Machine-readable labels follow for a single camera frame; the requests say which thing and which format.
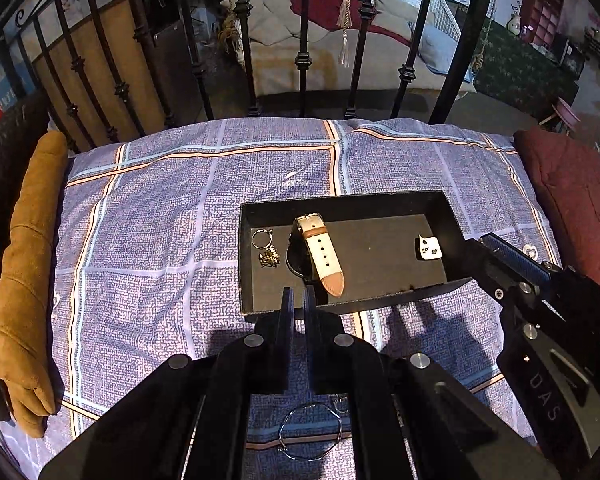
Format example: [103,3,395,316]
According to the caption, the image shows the red blanket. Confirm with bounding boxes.
[289,0,416,42]

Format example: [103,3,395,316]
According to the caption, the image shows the light blue pillow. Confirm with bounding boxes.
[419,22,464,74]

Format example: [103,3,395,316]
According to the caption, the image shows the red bookshelf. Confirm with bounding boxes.
[519,0,569,49]

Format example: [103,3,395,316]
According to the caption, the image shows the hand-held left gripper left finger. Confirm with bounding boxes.
[39,287,295,480]

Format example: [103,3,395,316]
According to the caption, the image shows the silver wire bangle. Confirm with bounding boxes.
[278,402,344,461]

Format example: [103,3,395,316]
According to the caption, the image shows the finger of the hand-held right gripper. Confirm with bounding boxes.
[479,232,564,287]
[461,238,532,312]

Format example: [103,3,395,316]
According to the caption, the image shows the beige tassel rope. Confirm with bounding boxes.
[337,0,356,69]

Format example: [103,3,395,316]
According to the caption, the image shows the dark red pillow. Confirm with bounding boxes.
[512,126,600,301]

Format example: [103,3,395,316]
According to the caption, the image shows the black jewelry tray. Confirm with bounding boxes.
[238,190,473,317]

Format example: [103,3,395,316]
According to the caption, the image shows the purple plaid blanket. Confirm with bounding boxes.
[0,117,563,480]

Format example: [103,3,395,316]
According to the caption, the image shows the white leather strap watch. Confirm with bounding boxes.
[286,214,346,296]

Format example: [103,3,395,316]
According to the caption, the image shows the black iron bed frame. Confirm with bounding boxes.
[0,0,512,154]

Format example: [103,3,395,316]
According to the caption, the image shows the wooden cabinet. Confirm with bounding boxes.
[30,0,202,152]

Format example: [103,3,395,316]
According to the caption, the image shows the pink stool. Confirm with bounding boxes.
[539,97,581,129]

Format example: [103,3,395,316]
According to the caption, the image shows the beige cushion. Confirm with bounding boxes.
[252,0,331,44]

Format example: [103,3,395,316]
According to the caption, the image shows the white wicker swing sofa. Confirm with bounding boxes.
[237,0,479,97]

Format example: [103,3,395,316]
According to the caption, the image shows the white earring card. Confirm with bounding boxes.
[413,233,442,262]

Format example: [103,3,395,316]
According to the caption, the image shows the mustard brown cushion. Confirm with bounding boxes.
[0,130,70,439]

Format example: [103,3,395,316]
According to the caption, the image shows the green patterned rug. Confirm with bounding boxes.
[459,14,581,112]

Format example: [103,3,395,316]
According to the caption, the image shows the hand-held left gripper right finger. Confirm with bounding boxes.
[303,286,561,480]

